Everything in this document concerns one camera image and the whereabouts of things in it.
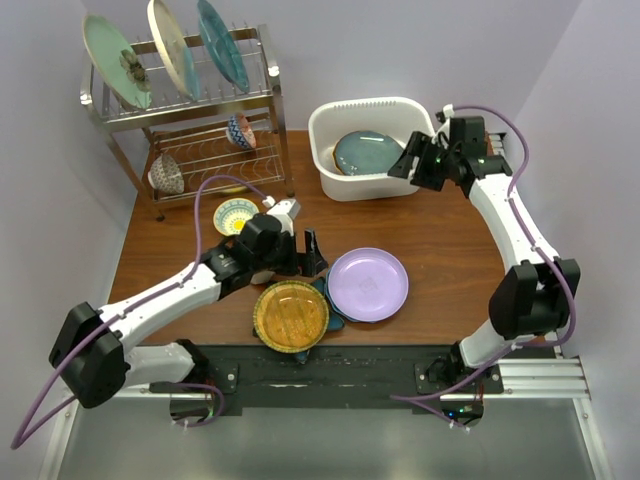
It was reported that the lilac purple plate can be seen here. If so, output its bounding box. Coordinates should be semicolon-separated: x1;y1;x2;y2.
329;247;409;321

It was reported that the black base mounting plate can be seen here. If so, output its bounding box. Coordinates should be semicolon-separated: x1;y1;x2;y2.
132;343;506;419

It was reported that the yellow blue patterned saucer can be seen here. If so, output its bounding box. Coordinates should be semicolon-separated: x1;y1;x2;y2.
212;198;259;236

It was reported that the orange dotted scalloped plate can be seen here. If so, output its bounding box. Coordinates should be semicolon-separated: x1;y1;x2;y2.
331;147;345;175

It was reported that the white plastic bin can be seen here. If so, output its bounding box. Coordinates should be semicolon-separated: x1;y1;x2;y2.
308;97;435;202

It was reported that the mint flower plate on rack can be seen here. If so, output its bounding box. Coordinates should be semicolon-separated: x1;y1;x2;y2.
82;14;151;110

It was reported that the stainless steel dish rack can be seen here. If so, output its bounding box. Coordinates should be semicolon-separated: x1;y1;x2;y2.
80;24;294;221

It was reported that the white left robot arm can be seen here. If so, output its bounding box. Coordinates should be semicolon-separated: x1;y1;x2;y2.
49;213;328;408

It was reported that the teal dotted scalloped plate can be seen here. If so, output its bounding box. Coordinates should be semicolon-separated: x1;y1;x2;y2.
325;272;381;324

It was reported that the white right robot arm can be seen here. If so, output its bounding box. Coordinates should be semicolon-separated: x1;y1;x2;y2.
388;116;581;393

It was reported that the teal plate on rack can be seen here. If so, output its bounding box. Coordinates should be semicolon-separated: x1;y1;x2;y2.
197;0;250;93

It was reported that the dark blue bottom plate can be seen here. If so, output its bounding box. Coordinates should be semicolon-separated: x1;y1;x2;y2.
335;130;403;176

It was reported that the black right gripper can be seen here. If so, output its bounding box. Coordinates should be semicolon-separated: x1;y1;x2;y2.
389;131;460;192

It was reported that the dark blue star plate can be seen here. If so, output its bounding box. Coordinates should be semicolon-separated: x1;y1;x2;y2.
293;277;345;365

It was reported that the grey patterned bowl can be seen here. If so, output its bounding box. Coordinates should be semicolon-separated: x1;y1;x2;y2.
147;153;185;195

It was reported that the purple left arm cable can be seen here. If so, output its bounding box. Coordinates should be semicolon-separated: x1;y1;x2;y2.
9;175;274;450

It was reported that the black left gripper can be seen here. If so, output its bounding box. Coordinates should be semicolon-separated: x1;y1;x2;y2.
252;228;327;277

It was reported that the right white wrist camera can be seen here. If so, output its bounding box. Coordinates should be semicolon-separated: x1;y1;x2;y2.
434;104;455;145

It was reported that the white ceramic mug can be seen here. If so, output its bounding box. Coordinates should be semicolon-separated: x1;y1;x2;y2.
250;271;273;285

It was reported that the aluminium frame rail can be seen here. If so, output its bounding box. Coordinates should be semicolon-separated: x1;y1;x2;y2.
487;132;614;480

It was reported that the blue white patterned bowl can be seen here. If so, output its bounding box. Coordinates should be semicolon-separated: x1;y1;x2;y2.
226;113;257;150

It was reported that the orange woven pattern plate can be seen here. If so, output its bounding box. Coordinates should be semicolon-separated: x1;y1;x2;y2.
253;280;329;354

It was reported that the cream plate on rack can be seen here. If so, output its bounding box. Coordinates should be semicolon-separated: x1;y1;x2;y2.
147;0;201;101

